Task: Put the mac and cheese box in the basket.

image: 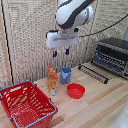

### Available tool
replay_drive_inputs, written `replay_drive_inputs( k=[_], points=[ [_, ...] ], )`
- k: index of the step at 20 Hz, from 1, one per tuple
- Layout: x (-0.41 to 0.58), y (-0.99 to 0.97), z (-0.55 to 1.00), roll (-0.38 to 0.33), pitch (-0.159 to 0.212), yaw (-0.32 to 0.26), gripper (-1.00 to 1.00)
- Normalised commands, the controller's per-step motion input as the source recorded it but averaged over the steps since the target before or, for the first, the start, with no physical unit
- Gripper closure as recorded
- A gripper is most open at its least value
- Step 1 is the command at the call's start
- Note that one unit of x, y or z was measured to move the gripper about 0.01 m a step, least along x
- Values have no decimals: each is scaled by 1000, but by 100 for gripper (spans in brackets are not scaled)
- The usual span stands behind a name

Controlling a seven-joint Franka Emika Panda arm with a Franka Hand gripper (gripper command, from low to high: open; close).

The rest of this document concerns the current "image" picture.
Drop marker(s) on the red plastic bowl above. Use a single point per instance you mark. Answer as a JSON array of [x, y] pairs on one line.
[[75, 90]]

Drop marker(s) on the orange mac and cheese carton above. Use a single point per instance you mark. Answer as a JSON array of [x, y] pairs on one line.
[[51, 79]]

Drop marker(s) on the black toaster oven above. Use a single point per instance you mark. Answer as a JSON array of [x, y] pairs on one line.
[[111, 55]]

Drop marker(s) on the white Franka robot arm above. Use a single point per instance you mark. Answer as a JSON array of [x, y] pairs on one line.
[[71, 13]]

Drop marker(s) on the red shopping basket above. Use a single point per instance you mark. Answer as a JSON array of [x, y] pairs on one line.
[[25, 104]]

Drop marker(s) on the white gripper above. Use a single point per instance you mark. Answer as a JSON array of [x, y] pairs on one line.
[[61, 38]]

